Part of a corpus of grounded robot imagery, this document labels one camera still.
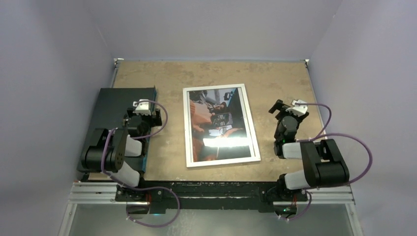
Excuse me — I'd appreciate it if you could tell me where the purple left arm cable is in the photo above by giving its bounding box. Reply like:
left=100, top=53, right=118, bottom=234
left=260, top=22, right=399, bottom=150
left=100, top=99, right=181, bottom=228

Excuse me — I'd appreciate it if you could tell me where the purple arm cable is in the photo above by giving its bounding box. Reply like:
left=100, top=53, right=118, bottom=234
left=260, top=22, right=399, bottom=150
left=100, top=99, right=181, bottom=228
left=278, top=103, right=373, bottom=222

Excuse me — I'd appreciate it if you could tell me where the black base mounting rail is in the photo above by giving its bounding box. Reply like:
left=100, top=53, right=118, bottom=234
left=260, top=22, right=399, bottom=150
left=115, top=180, right=308, bottom=214

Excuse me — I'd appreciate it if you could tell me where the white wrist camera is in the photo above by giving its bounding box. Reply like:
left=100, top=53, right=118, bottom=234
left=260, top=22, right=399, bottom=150
left=132, top=99, right=152, bottom=116
left=286, top=99, right=308, bottom=117

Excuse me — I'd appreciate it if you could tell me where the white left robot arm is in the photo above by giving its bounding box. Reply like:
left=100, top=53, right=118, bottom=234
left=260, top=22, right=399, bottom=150
left=81, top=108, right=163, bottom=201

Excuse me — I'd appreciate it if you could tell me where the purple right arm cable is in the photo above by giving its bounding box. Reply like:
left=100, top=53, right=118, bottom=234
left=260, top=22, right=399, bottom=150
left=278, top=103, right=373, bottom=222

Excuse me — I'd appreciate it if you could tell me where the colour photo print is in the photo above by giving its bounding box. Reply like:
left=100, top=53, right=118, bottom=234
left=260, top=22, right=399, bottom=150
left=188, top=88, right=253, bottom=163

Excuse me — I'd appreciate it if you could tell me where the black foam pad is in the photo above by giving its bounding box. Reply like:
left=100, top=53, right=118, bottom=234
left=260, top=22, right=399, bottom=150
left=82, top=87, right=157, bottom=153

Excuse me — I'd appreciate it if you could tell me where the white wooden picture frame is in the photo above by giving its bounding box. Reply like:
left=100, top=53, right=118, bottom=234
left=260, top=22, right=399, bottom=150
left=182, top=84, right=262, bottom=168

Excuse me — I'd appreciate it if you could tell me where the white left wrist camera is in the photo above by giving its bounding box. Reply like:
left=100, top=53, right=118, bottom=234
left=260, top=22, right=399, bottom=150
left=132, top=99, right=152, bottom=116

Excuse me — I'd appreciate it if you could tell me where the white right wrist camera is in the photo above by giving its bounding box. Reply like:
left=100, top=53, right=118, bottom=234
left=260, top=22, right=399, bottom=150
left=286, top=99, right=308, bottom=117

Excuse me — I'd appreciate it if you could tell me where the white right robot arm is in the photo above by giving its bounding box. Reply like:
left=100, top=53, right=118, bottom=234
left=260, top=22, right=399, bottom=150
left=269, top=99, right=350, bottom=200

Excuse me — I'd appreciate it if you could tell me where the aluminium extrusion rail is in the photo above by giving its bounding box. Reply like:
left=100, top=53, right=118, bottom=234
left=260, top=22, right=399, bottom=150
left=68, top=182, right=355, bottom=204

